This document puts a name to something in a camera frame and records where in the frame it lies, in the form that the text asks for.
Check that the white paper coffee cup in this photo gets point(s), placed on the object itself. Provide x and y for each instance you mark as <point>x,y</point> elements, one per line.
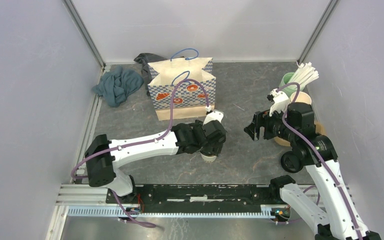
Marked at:
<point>208,158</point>

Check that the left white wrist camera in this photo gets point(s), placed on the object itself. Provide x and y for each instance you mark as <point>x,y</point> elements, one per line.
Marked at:
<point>213,115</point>

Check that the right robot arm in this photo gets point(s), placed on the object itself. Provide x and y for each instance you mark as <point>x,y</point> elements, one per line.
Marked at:
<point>339,219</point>

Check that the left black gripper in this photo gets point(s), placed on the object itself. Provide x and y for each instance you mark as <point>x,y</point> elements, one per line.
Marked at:
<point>215,149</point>

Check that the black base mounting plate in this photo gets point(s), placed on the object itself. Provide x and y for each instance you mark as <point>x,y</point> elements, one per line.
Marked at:
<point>202,198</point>

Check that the white wrapped straws bundle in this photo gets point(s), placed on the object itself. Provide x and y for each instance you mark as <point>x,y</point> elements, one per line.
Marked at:
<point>304,75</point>

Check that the printed paper takeout bag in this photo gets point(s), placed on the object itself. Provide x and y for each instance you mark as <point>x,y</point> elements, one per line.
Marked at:
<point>182,86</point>

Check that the black plastic lid on table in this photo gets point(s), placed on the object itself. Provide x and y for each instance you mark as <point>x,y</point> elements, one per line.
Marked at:
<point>291,163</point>

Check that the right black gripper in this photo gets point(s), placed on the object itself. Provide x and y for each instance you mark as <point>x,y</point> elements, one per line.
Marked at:
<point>261,118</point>

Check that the stack of paper cups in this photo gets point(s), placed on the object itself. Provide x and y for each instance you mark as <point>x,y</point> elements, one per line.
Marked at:
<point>300,97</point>

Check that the left corner metal post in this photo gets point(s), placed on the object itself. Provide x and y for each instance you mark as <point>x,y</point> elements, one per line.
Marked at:
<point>72,10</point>

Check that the teal crumpled cloth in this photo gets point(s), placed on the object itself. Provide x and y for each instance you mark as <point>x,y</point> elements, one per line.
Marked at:
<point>117,85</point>

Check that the green straw holder cup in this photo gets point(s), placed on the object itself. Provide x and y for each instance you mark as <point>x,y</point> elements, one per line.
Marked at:
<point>286,79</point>

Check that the corner metal post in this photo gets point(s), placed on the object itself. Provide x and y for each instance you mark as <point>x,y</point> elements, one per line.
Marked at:
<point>326,15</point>
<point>72,10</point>

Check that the right corner metal post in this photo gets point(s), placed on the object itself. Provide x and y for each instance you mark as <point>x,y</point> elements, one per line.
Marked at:
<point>326,15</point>

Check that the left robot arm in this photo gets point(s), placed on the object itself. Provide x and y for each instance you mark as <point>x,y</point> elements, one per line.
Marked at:
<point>105,157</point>

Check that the dark grey cloth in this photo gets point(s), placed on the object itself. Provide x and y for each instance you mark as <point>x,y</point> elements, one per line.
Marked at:
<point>144,59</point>

